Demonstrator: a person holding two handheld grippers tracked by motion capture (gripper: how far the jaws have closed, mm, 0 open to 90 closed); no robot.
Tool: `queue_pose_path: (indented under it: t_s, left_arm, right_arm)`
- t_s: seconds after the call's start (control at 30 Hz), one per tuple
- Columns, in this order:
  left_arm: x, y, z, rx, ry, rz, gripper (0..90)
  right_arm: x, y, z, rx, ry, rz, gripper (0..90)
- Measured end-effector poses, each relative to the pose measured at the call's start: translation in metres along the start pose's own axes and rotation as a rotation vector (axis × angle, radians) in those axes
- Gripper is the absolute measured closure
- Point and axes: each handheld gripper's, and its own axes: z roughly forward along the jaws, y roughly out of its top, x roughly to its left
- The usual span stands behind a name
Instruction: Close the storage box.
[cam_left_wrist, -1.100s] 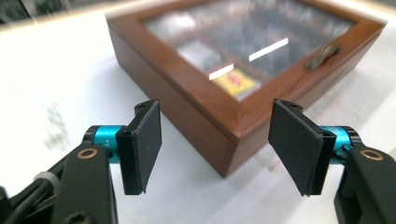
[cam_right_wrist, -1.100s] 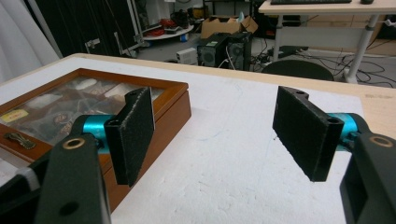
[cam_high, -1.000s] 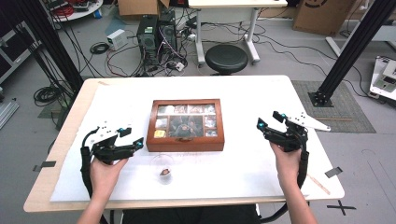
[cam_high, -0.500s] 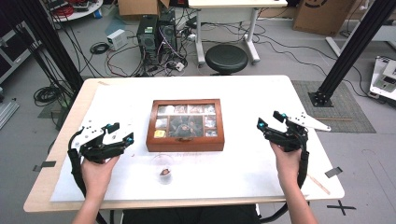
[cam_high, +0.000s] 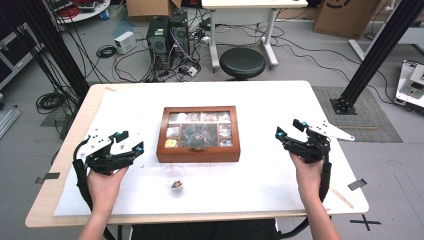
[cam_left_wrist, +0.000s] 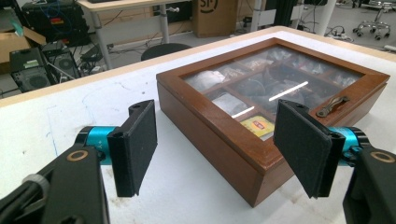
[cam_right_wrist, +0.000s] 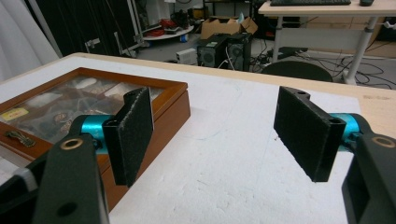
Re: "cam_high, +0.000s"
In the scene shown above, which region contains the small white device box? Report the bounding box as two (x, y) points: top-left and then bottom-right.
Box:
(113, 30), (137, 55)

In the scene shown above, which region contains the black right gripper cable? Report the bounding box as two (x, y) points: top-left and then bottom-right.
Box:
(279, 161), (333, 240)

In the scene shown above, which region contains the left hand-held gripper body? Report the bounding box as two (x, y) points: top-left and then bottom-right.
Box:
(76, 133), (130, 176)

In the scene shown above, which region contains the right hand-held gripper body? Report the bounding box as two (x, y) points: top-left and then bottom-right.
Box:
(292, 119), (356, 165)

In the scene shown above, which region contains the person's dark clothing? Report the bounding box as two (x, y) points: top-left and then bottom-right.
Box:
(131, 218), (281, 240)

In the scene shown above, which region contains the person's right hand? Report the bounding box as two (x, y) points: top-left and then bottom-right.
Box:
(288, 153), (324, 201)

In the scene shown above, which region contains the large coil of black cable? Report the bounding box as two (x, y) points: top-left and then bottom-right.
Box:
(35, 91), (70, 116)

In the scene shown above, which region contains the dark open computer tower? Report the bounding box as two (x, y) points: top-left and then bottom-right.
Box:
(169, 10), (190, 56)

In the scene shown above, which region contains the wooden box with glass lid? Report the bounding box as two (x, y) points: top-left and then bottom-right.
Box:
(155, 105), (242, 164)

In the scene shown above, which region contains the black round stool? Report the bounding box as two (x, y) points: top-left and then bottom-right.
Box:
(219, 47), (267, 81)

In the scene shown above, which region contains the clear glass cup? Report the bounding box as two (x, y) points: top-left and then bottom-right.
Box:
(162, 165), (188, 199)

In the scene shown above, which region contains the long wooden stick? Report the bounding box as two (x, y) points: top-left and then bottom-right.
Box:
(336, 124), (378, 131)

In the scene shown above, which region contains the white machine with grey panel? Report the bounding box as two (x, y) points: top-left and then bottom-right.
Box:
(395, 59), (424, 109)

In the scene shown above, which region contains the small cardboard box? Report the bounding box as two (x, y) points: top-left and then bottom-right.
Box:
(125, 0), (183, 18)

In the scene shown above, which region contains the black computer tower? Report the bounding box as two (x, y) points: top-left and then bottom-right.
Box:
(146, 15), (171, 70)

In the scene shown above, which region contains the red cable coil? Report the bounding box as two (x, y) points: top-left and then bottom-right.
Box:
(54, 5), (81, 20)

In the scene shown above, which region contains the black tape strip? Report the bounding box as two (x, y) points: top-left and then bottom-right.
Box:
(347, 178), (368, 192)
(34, 171), (61, 185)

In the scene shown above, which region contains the group of foil tea packets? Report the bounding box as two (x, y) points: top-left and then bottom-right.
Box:
(166, 111), (233, 149)

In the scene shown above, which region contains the long black floor cable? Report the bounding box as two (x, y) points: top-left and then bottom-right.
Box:
(275, 32), (398, 105)

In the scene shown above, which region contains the black tape cross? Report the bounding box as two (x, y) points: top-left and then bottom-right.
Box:
(349, 213), (382, 232)

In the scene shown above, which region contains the grey floor mat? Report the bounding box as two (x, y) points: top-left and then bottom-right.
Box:
(312, 86), (404, 144)

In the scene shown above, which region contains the large cardboard box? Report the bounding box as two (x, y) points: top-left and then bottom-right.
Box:
(312, 0), (383, 40)

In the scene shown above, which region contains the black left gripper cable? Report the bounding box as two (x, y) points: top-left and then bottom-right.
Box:
(72, 138), (116, 240)

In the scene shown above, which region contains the grey metal rack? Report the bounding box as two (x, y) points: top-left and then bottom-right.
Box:
(0, 22), (45, 91)

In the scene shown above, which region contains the round white table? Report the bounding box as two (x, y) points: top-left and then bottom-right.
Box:
(49, 0), (111, 25)

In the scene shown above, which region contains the short wooden stick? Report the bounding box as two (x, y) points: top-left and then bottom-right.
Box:
(329, 187), (355, 210)

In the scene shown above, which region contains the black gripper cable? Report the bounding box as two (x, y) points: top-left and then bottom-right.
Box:
(72, 138), (116, 240)
(279, 161), (333, 240)

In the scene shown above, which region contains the black metal frame post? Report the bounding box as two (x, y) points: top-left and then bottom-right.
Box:
(19, 0), (91, 100)
(329, 0), (424, 116)

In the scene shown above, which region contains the white desk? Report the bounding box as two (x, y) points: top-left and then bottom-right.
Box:
(201, 0), (309, 71)

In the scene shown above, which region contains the person's left hand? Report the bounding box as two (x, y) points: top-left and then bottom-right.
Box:
(86, 167), (130, 215)

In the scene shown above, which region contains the small coil of black cable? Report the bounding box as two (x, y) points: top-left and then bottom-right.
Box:
(95, 44), (119, 60)

